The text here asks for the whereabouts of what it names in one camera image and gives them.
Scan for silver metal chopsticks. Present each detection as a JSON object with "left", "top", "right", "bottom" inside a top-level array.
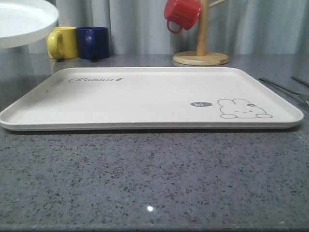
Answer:
[{"left": 291, "top": 76, "right": 309, "bottom": 87}]

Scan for silver metal fork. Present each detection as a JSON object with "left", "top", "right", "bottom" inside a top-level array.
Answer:
[{"left": 259, "top": 78, "right": 309, "bottom": 105}]

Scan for white round plate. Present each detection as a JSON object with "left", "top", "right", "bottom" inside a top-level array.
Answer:
[{"left": 0, "top": 0, "right": 59, "bottom": 49}]

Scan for beige rabbit serving tray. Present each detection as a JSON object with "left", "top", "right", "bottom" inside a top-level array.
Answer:
[{"left": 0, "top": 67, "right": 304, "bottom": 131}]

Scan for wooden mug tree stand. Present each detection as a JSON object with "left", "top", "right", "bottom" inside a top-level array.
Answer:
[{"left": 173, "top": 0, "right": 229, "bottom": 66}]

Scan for dark blue mug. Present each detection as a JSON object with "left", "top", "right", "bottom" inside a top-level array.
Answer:
[{"left": 76, "top": 27, "right": 110, "bottom": 60}]

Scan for red ribbed mug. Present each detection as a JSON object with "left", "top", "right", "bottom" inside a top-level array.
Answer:
[{"left": 164, "top": 0, "right": 202, "bottom": 34}]

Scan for yellow mug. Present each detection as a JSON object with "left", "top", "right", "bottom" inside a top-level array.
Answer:
[{"left": 46, "top": 27, "right": 79, "bottom": 60}]

